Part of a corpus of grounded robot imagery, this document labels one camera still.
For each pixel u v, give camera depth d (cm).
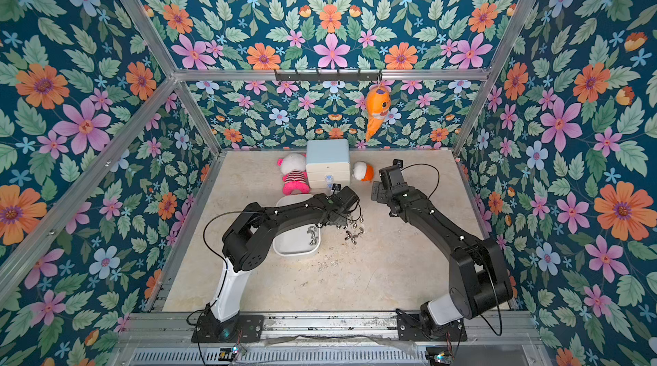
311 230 94
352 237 92
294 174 102
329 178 99
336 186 89
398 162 78
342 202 77
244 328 73
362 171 104
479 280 43
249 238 55
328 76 93
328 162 92
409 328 73
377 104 93
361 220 96
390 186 67
